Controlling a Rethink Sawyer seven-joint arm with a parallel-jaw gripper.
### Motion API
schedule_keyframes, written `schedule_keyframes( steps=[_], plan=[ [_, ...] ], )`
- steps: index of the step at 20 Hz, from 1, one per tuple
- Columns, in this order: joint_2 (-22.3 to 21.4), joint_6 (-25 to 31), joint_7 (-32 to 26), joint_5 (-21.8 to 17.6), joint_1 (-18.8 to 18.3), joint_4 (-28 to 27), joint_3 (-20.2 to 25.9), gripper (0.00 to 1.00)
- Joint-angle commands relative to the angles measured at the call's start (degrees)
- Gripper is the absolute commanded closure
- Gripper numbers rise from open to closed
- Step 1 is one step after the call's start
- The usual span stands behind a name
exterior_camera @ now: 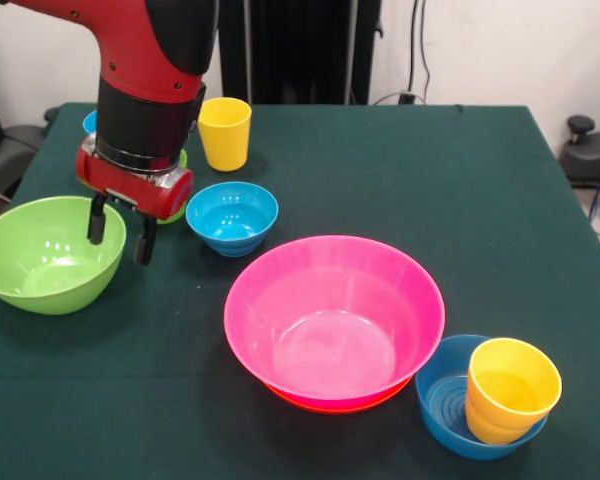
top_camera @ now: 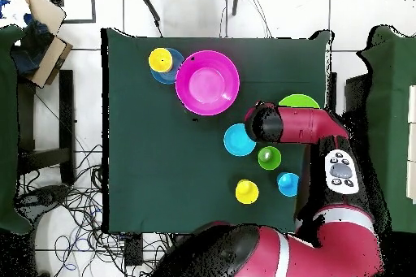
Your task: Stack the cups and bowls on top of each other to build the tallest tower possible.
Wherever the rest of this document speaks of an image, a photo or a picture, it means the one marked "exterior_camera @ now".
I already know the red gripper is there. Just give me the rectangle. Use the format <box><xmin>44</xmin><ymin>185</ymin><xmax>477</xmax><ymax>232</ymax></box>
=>
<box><xmin>75</xmin><ymin>147</ymin><xmax>195</xmax><ymax>266</ymax></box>

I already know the large green bowl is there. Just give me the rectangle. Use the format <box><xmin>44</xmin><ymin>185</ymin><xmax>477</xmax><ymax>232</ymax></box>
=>
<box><xmin>0</xmin><ymin>195</ymin><xmax>128</xmax><ymax>316</ymax></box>

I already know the large pink bowl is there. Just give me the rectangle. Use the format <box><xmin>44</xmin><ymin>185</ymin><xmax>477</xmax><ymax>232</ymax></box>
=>
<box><xmin>223</xmin><ymin>234</ymin><xmax>447</xmax><ymax>401</ymax></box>

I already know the orange bowl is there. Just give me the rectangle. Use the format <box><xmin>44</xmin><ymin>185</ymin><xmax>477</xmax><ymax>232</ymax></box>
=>
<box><xmin>264</xmin><ymin>374</ymin><xmax>414</xmax><ymax>415</ymax></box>

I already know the dark blue bowl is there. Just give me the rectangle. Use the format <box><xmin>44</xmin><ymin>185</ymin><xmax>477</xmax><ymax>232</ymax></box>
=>
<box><xmin>414</xmin><ymin>334</ymin><xmax>550</xmax><ymax>461</ymax></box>

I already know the short yellow cup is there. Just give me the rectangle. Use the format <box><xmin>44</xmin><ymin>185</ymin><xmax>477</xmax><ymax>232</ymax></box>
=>
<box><xmin>465</xmin><ymin>399</ymin><xmax>531</xmax><ymax>446</ymax></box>
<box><xmin>464</xmin><ymin>337</ymin><xmax>563</xmax><ymax>431</ymax></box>

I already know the green cup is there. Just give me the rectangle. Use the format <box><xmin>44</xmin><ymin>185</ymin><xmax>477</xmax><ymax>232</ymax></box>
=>
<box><xmin>157</xmin><ymin>148</ymin><xmax>189</xmax><ymax>226</ymax></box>

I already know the tall yellow cup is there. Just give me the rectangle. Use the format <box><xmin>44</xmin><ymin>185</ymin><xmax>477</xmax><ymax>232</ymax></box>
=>
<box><xmin>197</xmin><ymin>97</ymin><xmax>253</xmax><ymax>172</ymax></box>

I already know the dark green table cloth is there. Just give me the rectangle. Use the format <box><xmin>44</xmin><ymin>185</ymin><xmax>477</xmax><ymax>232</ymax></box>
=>
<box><xmin>0</xmin><ymin>102</ymin><xmax>600</xmax><ymax>480</ymax></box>

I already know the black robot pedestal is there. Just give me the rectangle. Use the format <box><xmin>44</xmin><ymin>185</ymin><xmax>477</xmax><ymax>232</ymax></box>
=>
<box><xmin>215</xmin><ymin>0</ymin><xmax>384</xmax><ymax>105</ymax></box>

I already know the black hanging cable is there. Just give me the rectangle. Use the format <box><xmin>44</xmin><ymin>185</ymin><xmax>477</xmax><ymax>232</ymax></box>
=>
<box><xmin>407</xmin><ymin>0</ymin><xmax>434</xmax><ymax>104</ymax></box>

